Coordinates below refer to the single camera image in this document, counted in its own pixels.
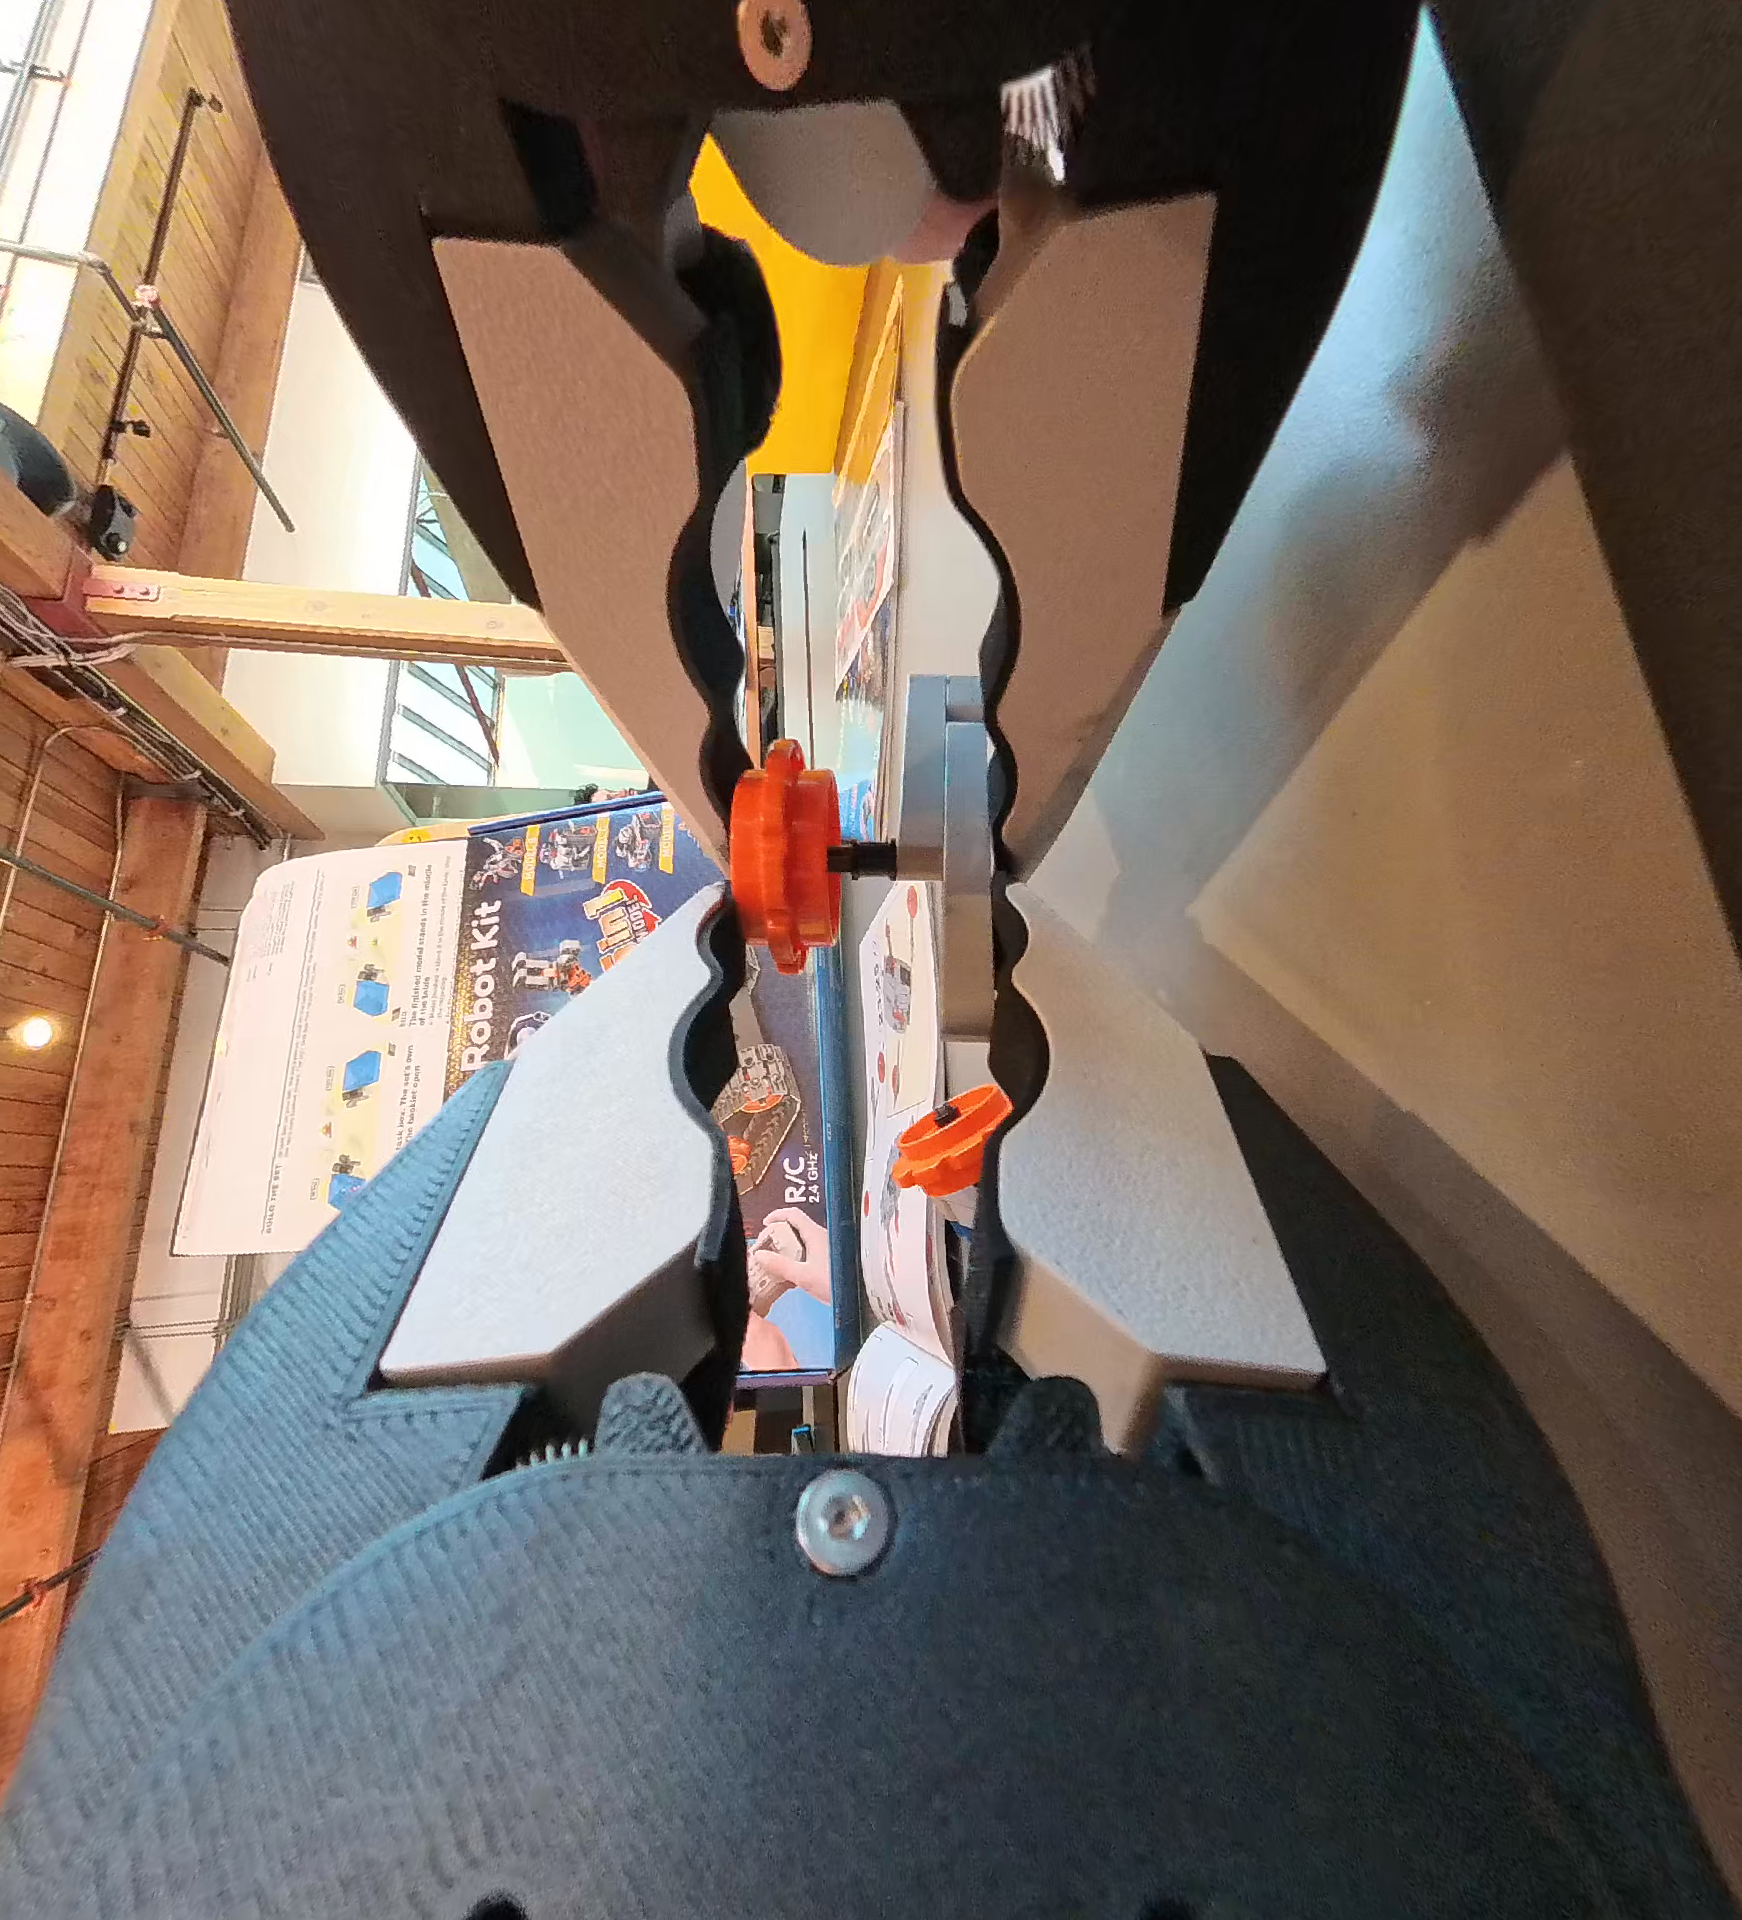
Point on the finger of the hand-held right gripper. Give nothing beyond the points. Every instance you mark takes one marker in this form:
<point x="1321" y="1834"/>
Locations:
<point x="587" y="480"/>
<point x="1096" y="450"/>

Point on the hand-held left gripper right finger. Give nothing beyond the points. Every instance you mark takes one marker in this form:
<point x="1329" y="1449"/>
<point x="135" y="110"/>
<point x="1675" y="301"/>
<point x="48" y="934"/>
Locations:
<point x="1157" y="1200"/>

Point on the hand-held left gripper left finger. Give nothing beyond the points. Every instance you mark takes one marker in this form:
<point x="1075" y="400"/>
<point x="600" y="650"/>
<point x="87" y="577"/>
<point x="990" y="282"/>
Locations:
<point x="556" y="1185"/>

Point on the grey toy beam assembly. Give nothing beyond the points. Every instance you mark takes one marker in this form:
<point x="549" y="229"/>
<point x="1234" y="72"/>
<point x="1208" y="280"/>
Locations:
<point x="967" y="930"/>

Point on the orange toy gear wheel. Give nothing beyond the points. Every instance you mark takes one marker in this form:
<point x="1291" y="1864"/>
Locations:
<point x="946" y="1149"/>
<point x="781" y="855"/>

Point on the black toy axle pin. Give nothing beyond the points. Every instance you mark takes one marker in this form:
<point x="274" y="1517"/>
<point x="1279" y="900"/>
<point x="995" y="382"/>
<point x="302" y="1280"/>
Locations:
<point x="864" y="859"/>

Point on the grey desk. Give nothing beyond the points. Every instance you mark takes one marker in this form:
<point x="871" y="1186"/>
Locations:
<point x="938" y="614"/>

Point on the tan cardboard box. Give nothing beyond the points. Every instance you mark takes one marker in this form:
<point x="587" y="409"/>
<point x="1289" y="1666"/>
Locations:
<point x="871" y="375"/>

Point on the blue toy kit box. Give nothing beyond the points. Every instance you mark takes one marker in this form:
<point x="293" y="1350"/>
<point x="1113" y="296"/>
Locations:
<point x="796" y="1171"/>

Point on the large glass window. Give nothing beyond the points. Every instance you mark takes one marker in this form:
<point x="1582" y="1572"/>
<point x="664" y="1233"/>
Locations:
<point x="541" y="721"/>

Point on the yellow plastic storage bin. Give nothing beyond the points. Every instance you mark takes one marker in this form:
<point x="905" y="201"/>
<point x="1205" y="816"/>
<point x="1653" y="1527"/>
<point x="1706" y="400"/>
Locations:
<point x="811" y="361"/>

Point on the pale wooden beam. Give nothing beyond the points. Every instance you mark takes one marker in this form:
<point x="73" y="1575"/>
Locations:
<point x="330" y="614"/>

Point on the black metal pole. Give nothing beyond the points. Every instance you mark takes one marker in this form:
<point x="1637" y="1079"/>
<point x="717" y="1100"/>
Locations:
<point x="218" y="416"/>

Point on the white instruction manual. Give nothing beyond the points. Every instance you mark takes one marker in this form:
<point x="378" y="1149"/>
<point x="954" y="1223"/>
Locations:
<point x="895" y="1050"/>

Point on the white printed paper sheet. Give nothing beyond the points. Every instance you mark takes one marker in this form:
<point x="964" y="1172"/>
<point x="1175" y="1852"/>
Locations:
<point x="300" y="1021"/>

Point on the blue booklet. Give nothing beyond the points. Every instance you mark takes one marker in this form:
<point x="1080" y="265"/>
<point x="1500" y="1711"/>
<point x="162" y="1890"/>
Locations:
<point x="864" y="751"/>

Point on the small round lamp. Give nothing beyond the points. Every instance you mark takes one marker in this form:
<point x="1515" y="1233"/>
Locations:
<point x="30" y="1031"/>

